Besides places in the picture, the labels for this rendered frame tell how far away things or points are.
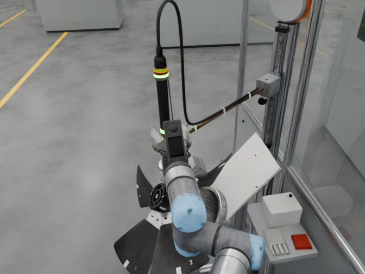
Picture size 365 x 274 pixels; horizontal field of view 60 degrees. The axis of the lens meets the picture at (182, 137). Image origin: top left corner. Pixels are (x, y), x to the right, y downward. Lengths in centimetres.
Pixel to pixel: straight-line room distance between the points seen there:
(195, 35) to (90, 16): 285
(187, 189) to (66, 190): 273
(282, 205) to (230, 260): 103
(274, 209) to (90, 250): 164
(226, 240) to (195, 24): 597
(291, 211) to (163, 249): 73
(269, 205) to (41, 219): 215
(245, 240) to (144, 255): 77
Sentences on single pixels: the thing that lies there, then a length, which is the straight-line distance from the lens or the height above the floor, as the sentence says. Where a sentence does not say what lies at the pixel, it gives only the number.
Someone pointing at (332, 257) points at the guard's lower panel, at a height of 88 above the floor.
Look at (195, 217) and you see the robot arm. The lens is 69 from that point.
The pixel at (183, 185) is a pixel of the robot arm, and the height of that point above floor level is 168.
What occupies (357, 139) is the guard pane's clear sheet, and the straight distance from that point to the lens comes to 136.
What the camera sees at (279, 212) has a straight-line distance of 168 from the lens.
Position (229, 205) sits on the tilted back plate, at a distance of 142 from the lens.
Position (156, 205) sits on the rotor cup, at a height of 122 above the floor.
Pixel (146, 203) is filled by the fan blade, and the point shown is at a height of 101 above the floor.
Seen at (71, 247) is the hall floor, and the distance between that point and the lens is 289.
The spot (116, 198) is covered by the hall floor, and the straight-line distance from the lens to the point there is 315.
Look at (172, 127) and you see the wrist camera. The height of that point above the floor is 174.
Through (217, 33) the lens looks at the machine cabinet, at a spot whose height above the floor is 28.
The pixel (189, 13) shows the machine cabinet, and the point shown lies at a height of 67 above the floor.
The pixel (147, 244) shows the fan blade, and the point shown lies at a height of 103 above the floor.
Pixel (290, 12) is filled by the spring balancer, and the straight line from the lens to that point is 144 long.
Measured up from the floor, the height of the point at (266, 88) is 155.
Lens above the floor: 218
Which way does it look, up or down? 35 degrees down
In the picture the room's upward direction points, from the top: 2 degrees counter-clockwise
